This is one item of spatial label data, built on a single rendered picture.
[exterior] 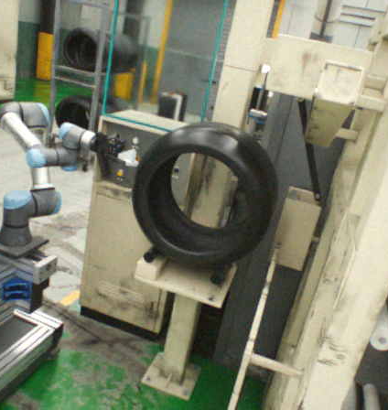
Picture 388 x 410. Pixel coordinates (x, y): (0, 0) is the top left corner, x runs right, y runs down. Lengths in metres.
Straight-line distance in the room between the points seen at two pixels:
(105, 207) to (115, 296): 0.56
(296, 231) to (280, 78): 0.84
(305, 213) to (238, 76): 0.63
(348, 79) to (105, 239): 1.78
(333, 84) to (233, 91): 0.81
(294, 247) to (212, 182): 0.45
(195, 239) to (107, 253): 0.80
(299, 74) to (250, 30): 0.68
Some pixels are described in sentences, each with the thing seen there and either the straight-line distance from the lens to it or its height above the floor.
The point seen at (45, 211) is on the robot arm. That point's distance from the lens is 2.13.
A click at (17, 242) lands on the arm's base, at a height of 0.74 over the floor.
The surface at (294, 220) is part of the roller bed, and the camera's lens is 1.87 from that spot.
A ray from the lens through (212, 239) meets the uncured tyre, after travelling 1.92.
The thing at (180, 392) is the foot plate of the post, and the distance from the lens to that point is 2.50.
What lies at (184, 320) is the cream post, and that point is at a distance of 2.28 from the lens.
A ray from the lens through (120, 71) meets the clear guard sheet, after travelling 2.36.
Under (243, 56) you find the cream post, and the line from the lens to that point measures 1.87.
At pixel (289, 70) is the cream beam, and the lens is 1.23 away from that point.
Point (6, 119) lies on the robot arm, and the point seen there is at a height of 1.26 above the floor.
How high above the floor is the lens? 1.72
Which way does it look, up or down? 21 degrees down
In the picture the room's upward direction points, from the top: 12 degrees clockwise
